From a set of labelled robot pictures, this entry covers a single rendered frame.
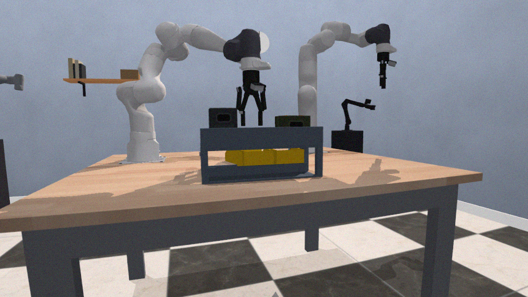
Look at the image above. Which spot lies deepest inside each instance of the dark green case with orange latches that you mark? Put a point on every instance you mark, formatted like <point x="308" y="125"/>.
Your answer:
<point x="292" y="121"/>

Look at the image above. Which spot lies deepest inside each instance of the yellow bin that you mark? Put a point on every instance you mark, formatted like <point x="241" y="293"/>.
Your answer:
<point x="294" y="155"/>
<point x="264" y="157"/>
<point x="231" y="156"/>

